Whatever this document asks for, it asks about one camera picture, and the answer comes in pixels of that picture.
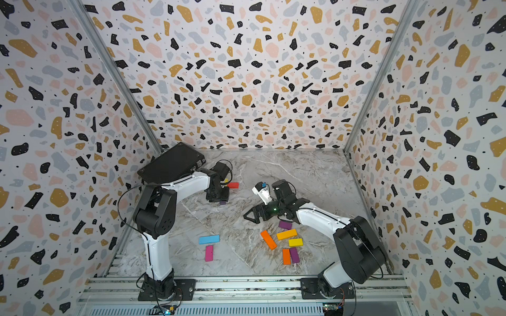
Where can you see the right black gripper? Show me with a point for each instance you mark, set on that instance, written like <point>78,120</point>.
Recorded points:
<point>256,216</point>

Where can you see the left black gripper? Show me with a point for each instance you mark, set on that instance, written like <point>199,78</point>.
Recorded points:
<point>225,198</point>

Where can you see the red block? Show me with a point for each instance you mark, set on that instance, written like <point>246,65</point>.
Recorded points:
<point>233,185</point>

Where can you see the magenta block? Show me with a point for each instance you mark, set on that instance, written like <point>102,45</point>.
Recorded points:
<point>209,253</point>

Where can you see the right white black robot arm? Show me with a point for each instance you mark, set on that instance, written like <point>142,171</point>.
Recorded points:
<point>359,249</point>

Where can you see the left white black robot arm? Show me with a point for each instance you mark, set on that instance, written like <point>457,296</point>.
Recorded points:
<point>155,216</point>

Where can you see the orange long block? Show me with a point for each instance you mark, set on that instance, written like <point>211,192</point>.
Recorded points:
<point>268,240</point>

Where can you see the purple block top right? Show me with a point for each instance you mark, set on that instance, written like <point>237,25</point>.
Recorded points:
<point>285,225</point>

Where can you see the amber long block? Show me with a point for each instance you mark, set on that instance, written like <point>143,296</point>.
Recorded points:
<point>287,234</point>

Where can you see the yellow short block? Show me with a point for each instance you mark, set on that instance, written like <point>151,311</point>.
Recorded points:
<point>296,242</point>

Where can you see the orange short block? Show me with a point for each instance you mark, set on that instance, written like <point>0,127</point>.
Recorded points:
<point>286,255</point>

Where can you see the light blue long block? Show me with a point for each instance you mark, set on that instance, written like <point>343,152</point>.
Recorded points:
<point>209,239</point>

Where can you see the black flat case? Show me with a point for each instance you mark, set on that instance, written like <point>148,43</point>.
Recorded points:
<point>175,163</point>

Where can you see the purple block bottom right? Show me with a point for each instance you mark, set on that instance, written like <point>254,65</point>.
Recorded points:
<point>294,255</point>

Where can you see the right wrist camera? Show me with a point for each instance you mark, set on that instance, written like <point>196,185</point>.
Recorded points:
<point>262,190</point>

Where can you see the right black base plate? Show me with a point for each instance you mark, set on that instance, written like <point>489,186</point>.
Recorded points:
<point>319,288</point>

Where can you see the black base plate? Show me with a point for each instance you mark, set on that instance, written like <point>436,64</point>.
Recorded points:
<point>168,290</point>
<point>319,288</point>

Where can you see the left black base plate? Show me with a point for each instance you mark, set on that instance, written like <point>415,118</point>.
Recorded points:
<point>168,290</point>

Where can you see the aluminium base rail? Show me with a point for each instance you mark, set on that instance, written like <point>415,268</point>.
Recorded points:
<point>248,295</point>

